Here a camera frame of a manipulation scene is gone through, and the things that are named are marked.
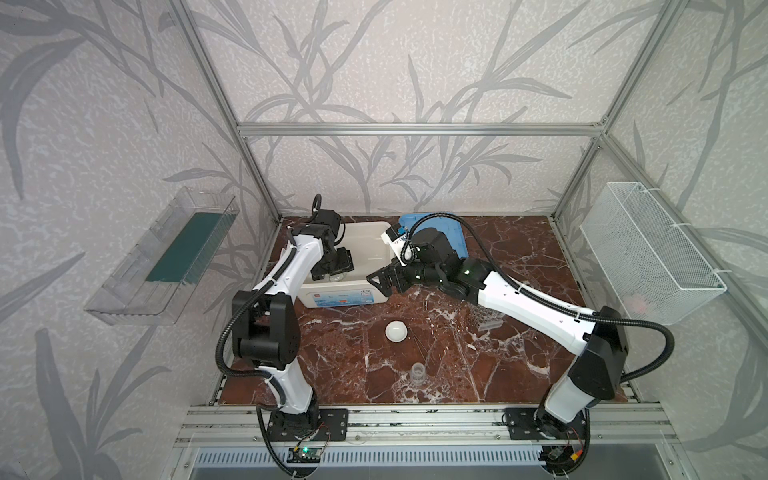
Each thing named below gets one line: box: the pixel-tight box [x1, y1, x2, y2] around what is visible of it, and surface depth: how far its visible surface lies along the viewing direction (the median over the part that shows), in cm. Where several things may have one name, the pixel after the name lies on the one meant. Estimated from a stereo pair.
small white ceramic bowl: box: [385, 320, 408, 343], surface depth 91 cm
